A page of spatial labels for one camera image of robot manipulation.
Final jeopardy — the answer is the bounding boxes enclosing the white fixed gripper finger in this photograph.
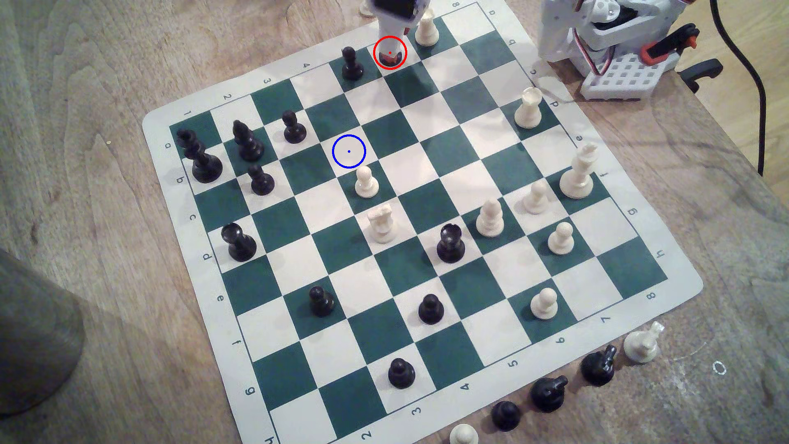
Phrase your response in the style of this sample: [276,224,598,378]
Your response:
[377,15,419,55]

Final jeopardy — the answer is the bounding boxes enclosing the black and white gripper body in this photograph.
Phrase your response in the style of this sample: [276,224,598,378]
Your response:
[373,0,431,21]

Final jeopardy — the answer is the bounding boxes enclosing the white rook chess piece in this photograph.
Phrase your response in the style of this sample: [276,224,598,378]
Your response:
[415,15,440,48]
[514,88,544,130]

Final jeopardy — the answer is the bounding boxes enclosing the black pawn chess piece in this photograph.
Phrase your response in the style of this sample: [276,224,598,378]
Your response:
[248,163,276,197]
[418,294,445,326]
[388,358,416,390]
[341,47,365,81]
[491,401,521,432]
[308,286,335,318]
[282,110,308,145]

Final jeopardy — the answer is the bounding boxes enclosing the white knight chess piece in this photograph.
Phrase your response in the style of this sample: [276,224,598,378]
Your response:
[367,205,398,244]
[623,322,666,364]

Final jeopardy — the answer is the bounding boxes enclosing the white bishop chess piece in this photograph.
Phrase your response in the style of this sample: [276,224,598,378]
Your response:
[476,198,505,239]

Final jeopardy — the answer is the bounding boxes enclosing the black rook chess piece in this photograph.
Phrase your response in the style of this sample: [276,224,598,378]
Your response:
[437,224,466,264]

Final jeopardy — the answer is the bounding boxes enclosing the black king chess piece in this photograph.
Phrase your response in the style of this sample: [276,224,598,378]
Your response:
[177,128,223,184]

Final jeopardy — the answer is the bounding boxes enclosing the white king chess piece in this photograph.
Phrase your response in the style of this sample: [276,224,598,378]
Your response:
[559,143,600,200]

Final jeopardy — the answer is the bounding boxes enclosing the black knight chess piece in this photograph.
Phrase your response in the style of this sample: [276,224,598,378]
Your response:
[581,345,618,387]
[531,375,569,414]

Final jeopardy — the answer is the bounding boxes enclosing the green and white chessboard mat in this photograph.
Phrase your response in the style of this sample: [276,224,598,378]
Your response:
[142,0,705,444]

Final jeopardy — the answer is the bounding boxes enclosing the orange and black clamp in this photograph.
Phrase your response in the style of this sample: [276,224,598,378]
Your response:
[639,25,700,67]

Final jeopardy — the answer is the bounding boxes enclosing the grey blurred cylinder object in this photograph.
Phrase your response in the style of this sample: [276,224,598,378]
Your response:
[0,249,86,416]

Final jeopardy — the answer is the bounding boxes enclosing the white perforated base plate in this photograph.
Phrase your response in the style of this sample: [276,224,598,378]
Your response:
[579,52,676,102]

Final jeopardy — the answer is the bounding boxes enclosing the black clamp handle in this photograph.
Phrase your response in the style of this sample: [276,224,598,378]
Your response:
[678,59,724,94]

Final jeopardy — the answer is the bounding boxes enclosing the black power cable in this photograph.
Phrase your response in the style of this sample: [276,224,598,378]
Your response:
[709,0,767,177]

